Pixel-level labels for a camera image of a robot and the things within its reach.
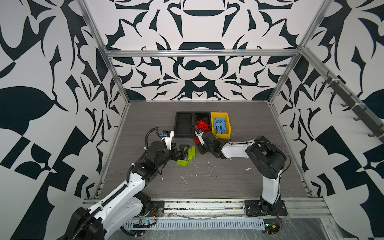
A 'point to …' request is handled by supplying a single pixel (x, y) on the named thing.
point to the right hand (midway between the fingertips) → (199, 142)
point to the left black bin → (183, 127)
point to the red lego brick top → (196, 140)
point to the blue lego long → (217, 127)
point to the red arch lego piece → (202, 125)
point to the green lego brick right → (191, 153)
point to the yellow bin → (221, 115)
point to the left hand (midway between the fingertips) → (182, 142)
